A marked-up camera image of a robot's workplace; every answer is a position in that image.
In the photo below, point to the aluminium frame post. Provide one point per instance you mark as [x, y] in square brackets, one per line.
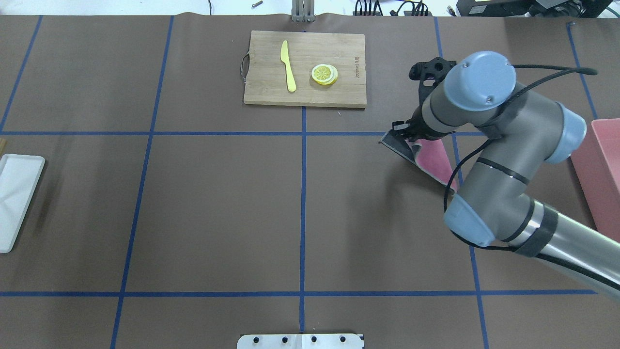
[303, 11]

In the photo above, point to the yellow plastic knife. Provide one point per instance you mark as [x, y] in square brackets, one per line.
[285, 59]

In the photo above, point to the pink plastic bin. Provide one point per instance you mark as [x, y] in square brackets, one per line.
[597, 166]

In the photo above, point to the pink cloth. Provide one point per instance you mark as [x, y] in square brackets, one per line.
[429, 156]

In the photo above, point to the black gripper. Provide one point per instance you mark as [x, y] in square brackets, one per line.
[412, 127]

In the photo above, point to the bamboo cutting board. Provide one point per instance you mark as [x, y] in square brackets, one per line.
[266, 80]

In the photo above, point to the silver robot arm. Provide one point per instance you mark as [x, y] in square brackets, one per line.
[490, 208]

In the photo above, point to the white rectangular tray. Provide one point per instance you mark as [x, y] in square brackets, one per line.
[19, 176]

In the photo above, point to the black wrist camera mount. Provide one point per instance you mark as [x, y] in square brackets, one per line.
[431, 73]

